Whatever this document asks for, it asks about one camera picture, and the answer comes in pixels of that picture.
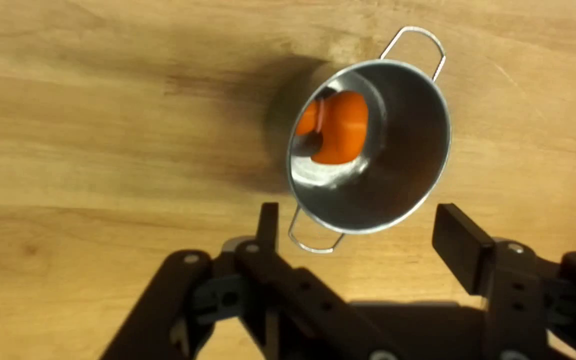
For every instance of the small orange carrot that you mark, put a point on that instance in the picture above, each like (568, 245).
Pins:
(342, 130)

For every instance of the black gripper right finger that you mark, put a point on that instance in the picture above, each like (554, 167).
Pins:
(501, 280)

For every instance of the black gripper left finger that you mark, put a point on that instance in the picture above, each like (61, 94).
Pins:
(268, 301)

